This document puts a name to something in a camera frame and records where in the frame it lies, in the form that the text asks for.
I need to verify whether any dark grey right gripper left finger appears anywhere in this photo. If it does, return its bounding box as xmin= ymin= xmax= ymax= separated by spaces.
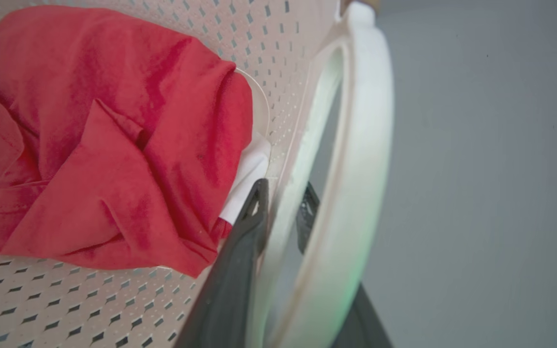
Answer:
xmin=174 ymin=178 xmax=270 ymax=348

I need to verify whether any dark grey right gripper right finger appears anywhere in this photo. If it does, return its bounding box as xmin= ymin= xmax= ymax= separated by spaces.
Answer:
xmin=296 ymin=182 xmax=394 ymax=348

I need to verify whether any white perforated plastic laundry basket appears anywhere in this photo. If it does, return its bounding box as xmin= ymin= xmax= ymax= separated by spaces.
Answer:
xmin=0 ymin=0 xmax=395 ymax=348

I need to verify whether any white cloth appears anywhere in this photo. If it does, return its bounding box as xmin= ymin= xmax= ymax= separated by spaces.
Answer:
xmin=219 ymin=133 xmax=272 ymax=226

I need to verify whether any red garment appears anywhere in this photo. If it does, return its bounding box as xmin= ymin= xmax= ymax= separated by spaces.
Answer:
xmin=0 ymin=6 xmax=254 ymax=278

